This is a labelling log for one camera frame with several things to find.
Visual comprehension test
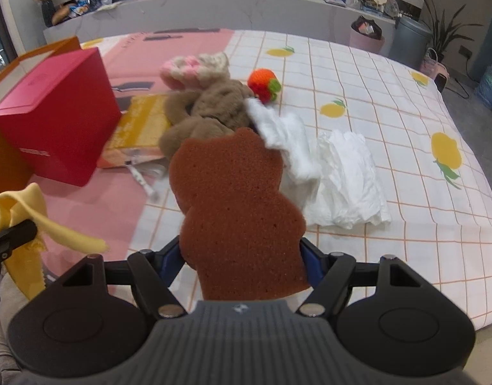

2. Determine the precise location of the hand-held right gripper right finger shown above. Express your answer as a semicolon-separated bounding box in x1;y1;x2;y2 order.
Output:
296;237;425;318

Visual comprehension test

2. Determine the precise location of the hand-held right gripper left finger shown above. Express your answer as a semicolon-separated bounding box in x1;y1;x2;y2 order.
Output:
59;236;188;318

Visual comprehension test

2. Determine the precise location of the yellow cloth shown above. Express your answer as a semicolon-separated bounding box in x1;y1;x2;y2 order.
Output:
0;182;110;301

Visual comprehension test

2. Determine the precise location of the brown bear-shaped sponge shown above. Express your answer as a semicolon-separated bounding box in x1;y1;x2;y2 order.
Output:
168;127;311;301

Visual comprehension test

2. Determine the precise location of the white tissue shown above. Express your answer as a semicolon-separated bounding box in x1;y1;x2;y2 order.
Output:
304;129;392;230

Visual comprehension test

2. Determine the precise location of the white fluffy cloth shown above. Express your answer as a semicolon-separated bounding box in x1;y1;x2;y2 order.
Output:
245;99;323;183

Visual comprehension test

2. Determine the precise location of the yellow snack packet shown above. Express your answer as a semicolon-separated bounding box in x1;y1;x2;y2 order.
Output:
97;94;172;169

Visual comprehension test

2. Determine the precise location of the brown plush toy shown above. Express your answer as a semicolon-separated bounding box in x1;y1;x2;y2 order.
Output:
158;80;255;160

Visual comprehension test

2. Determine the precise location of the orange cardboard box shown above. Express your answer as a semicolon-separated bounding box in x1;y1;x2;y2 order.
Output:
0;36;82;217

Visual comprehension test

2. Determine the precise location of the red cube box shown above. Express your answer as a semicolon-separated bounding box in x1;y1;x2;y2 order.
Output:
0;47;122;188

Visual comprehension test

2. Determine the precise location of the knitted strawberry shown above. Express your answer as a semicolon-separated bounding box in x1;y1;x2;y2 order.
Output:
247;69;282;103

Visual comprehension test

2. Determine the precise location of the pink knitted toy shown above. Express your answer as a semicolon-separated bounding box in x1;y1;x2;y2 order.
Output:
160;52;231;89

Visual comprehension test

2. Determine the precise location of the brown bread loaf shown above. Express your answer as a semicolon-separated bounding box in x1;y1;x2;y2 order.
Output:
51;5;74;25

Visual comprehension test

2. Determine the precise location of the pink waste bin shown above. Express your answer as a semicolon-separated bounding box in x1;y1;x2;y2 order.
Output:
349;15;386;54

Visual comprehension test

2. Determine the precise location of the dark vase with dried flowers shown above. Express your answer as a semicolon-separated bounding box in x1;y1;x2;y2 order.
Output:
28;0;60;28

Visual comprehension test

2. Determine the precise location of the pink handbag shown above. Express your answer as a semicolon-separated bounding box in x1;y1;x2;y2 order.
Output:
419;47;449;89

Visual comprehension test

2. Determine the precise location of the grey trash can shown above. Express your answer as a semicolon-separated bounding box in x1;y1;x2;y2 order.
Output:
388;15;431;69

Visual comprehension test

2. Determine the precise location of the blue water bottle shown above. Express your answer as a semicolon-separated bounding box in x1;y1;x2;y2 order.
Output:
477;64;492;109

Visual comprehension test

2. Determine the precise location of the white marble tv cabinet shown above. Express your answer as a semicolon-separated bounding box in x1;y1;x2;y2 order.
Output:
43;0;399;63

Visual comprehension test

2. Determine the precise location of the long-leaf potted plant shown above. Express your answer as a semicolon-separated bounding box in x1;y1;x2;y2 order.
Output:
417;0;485;63

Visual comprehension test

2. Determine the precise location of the white ribbon strap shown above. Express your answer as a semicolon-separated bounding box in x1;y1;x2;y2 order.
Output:
126;160;166;199

